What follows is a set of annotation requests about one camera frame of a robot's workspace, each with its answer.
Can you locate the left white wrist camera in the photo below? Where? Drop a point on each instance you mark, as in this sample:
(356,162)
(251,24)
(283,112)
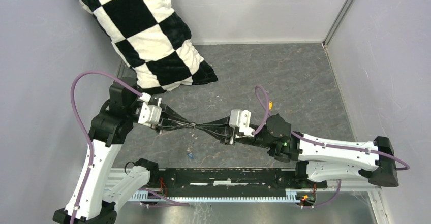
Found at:
(149,115)

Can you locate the white slotted cable duct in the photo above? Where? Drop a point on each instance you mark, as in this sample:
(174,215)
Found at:
(288,197)

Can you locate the black white checkered blanket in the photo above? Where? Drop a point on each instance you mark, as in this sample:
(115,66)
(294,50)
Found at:
(152,40)

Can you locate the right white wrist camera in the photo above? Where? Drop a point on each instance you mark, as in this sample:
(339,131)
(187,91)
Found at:
(240,119)

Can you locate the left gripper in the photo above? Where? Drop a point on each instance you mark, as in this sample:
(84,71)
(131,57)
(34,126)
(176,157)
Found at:
(170,125)

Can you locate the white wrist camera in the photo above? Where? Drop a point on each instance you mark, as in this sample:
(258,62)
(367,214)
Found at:
(240,119)
(149,115)

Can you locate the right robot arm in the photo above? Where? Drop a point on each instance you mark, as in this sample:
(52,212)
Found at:
(316,159)

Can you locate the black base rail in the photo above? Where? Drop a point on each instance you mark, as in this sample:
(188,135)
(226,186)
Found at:
(229,182)

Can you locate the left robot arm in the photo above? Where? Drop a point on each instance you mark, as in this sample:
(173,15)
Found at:
(90,202)

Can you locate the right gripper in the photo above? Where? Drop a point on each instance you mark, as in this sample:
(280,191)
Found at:
(222,130)

